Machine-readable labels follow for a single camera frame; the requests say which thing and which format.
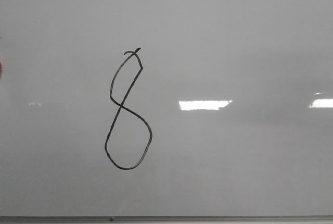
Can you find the white whiteboard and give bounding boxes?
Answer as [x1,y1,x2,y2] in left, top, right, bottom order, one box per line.
[1,0,332,216]

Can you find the grey aluminium whiteboard frame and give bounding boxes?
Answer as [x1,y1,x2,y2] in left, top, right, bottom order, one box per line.
[1,215,332,223]

